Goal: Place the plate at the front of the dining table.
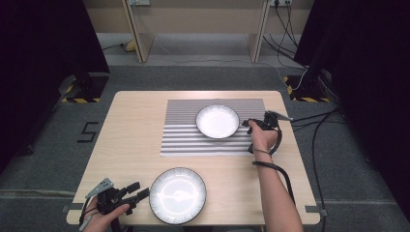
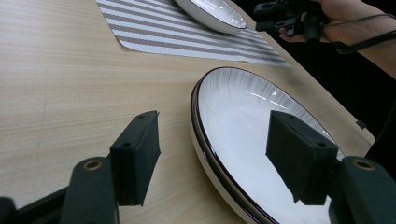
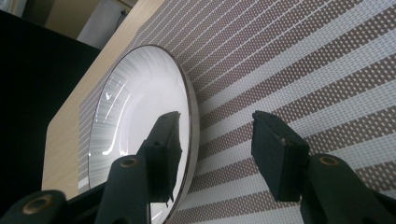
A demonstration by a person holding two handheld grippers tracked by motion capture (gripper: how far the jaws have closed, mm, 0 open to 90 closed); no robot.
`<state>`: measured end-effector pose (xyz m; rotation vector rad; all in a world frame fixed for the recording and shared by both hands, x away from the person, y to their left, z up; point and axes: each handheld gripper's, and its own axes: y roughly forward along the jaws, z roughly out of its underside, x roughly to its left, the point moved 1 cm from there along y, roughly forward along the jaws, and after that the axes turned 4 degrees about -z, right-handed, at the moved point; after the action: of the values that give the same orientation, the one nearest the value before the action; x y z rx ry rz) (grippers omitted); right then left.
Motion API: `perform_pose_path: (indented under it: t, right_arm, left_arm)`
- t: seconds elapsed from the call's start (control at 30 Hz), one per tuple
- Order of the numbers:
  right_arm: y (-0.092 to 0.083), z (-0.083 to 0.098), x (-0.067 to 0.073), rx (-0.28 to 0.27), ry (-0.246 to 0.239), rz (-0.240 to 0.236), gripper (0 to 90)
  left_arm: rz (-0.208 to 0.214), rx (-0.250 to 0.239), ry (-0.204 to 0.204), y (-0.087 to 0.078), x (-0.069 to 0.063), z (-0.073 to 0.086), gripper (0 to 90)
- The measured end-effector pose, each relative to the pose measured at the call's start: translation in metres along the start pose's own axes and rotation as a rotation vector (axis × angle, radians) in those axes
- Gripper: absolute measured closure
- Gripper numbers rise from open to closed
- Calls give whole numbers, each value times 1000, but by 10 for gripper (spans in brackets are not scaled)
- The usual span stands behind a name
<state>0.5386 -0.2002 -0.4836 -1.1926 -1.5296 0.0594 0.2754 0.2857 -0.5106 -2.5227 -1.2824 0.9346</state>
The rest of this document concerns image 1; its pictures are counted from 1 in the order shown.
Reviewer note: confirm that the black curtain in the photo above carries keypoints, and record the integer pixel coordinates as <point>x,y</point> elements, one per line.
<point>370,80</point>
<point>38,64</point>

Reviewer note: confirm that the grey tape strip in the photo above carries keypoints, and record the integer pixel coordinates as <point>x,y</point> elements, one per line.
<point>317,211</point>
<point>72,207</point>

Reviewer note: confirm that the person's right hand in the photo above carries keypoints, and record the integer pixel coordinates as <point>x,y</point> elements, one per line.
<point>264,140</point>

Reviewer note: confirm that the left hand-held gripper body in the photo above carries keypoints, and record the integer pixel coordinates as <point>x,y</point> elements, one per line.
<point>104,199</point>

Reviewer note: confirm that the wooden desk leg panel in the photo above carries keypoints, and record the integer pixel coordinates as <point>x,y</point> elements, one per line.
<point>141,38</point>
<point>256,42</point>

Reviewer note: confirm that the yellow object on floor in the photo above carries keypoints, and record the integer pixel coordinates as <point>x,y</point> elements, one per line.
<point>130,46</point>

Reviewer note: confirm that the stand base with hazard tape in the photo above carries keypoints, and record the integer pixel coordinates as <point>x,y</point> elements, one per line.
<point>87,92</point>
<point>309,92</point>

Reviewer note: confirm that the grey striped placemat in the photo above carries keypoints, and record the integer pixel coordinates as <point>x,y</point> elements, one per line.
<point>180,135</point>

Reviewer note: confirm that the person's left hand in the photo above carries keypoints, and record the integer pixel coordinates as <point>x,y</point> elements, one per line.
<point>101,222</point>

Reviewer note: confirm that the white wall socket strip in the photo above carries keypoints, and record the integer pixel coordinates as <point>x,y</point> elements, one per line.
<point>281,2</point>
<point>139,2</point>

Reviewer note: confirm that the white plate with dark rim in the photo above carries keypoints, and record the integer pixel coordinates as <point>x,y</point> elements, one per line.
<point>217,121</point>
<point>177,196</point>

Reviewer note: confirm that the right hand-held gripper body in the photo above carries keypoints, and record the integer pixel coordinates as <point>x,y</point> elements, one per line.
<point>270,122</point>

